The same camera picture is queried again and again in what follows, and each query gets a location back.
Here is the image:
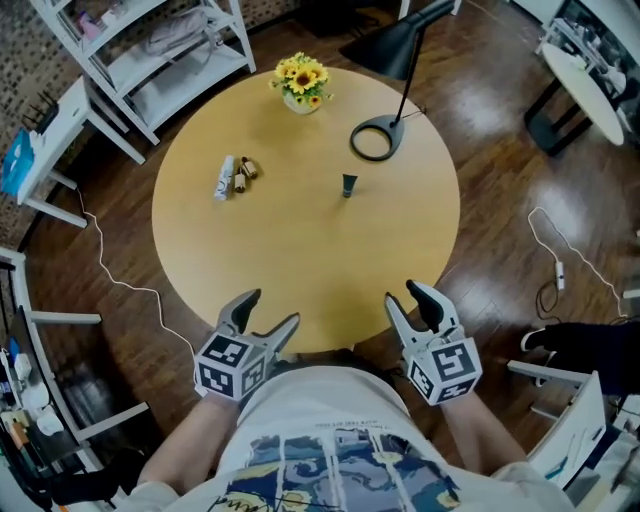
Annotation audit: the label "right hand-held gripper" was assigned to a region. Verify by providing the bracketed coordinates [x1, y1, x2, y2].
[383, 278, 484, 407]

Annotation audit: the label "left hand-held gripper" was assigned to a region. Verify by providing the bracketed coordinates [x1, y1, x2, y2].
[193, 288, 302, 402]

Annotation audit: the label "white tube bottle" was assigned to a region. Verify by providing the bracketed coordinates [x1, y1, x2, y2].
[213, 154, 236, 202]

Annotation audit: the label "person's right forearm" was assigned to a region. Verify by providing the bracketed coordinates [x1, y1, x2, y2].
[439, 394, 529, 476]

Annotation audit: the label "person's left forearm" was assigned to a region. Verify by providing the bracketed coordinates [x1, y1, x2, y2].
[139, 394, 241, 494]

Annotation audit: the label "person's dark trousers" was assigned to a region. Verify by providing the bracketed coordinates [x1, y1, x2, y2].
[272, 348, 401, 386]

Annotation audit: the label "person's white printed T-shirt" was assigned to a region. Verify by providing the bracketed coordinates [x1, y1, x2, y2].
[112, 366, 576, 512]

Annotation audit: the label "sunflowers in white pot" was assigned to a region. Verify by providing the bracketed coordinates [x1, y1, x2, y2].
[268, 51, 335, 116]

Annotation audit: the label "white metal shelf rack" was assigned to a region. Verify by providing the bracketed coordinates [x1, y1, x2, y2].
[27, 0, 257, 147]

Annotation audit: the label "orange box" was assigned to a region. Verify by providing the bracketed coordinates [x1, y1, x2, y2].
[9, 419, 32, 451]

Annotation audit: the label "white side table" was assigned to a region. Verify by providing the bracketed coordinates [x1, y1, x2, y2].
[17, 74, 149, 230]

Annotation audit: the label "black desk lamp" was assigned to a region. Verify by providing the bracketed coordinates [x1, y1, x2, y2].
[338, 0, 464, 162]

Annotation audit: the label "round white table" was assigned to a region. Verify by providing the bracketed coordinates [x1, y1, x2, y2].
[523, 42, 627, 157]

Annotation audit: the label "blue tissue box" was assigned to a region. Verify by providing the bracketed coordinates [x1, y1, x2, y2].
[1, 128, 39, 196]

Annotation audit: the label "black router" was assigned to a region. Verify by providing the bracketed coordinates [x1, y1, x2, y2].
[20, 97, 62, 137]

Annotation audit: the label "pale pink bag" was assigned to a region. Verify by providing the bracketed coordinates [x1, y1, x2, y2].
[138, 8, 221, 57]

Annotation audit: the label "pink spray bottle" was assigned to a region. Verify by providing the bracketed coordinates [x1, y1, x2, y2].
[78, 10, 100, 40]

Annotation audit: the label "white adapter cable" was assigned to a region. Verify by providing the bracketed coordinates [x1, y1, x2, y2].
[527, 206, 632, 319]

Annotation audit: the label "white power strip cable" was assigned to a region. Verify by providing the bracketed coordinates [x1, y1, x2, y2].
[73, 185, 199, 356]

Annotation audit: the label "white metal frame desk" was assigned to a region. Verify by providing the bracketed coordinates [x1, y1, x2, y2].
[0, 247, 151, 476]

